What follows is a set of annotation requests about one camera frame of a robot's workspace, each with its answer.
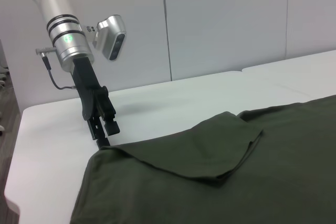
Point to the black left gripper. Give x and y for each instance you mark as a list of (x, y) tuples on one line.
[(86, 90)]

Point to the dark green t-shirt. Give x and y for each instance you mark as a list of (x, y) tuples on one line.
[(210, 176)]

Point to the white and silver left robot arm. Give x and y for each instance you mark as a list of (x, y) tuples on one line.
[(63, 30)]

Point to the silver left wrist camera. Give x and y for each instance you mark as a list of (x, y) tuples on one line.
[(111, 37)]

